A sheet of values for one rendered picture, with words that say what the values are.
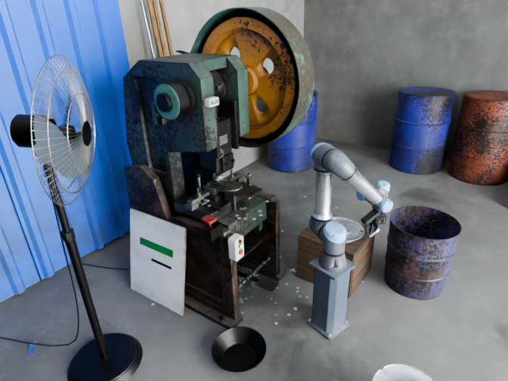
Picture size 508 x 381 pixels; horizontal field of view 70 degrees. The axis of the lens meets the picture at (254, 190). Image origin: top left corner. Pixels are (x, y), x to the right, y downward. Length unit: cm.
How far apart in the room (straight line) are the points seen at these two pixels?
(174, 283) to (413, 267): 150
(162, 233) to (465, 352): 185
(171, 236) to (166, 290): 38
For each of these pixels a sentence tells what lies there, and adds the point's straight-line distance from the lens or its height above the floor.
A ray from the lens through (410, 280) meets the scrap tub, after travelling 259.
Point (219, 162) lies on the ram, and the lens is 210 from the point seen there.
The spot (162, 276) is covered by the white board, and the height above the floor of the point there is 21.
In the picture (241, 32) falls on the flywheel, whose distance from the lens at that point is 235.
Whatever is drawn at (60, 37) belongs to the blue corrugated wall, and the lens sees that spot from 286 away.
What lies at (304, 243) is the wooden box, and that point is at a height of 31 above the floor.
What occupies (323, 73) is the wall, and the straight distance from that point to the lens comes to 536.
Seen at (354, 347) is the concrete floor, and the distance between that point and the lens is 230.
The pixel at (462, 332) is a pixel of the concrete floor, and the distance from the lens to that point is 257.
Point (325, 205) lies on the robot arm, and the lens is 199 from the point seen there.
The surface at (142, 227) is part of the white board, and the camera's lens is 247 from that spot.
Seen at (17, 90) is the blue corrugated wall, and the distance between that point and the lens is 273.
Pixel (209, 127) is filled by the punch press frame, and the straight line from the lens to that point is 192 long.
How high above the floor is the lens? 170
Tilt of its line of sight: 26 degrees down
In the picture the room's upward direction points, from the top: 2 degrees counter-clockwise
